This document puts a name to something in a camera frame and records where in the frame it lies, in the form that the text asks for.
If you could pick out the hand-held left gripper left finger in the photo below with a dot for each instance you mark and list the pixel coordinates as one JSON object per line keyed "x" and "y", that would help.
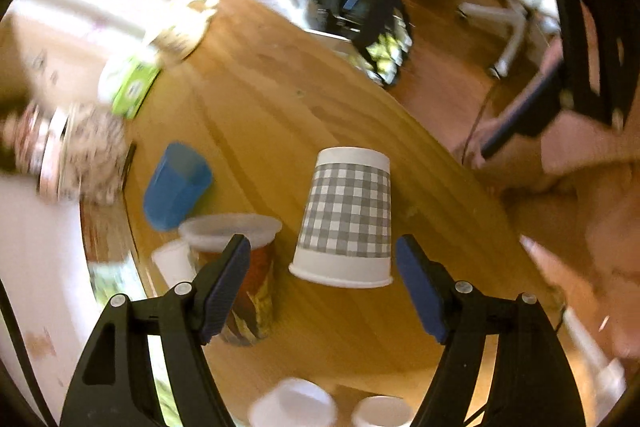
{"x": 226, "y": 292}

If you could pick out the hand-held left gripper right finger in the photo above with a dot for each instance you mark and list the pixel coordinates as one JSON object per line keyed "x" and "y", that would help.
{"x": 421, "y": 297}

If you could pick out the grey checked paper cup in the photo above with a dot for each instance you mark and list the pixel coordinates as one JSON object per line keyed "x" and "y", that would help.
{"x": 347, "y": 217}

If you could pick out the printed cup with clear lid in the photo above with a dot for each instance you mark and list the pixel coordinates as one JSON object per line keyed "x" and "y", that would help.
{"x": 255, "y": 287}

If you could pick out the small white cup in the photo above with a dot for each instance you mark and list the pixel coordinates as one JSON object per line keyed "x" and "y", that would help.
{"x": 172, "y": 264}

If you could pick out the blue plastic cup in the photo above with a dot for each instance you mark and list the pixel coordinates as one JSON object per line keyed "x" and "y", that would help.
{"x": 175, "y": 194}

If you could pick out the white paper cup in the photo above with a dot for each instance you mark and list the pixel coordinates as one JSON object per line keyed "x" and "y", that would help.
{"x": 292, "y": 407}
{"x": 382, "y": 413}

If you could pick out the black device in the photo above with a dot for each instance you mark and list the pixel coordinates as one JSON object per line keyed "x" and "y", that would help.
{"x": 340, "y": 2}

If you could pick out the yellow green patterned bag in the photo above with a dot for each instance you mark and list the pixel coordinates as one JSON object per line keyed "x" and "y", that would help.
{"x": 392, "y": 52}

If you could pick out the white office chair base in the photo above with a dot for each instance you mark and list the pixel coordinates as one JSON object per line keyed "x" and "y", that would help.
{"x": 512, "y": 24}

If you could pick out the person's bare leg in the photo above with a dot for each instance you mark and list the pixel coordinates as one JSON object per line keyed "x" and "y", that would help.
{"x": 595, "y": 217}

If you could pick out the speckled patterned container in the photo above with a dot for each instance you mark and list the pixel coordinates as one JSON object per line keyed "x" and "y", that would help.
{"x": 97, "y": 157}

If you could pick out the round patterned plate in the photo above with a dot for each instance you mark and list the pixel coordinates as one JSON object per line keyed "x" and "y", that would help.
{"x": 180, "y": 34}

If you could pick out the green and white box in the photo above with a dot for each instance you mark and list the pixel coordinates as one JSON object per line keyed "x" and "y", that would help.
{"x": 134, "y": 84}

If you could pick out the stack of round tins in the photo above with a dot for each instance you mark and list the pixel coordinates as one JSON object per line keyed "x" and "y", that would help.
{"x": 37, "y": 147}

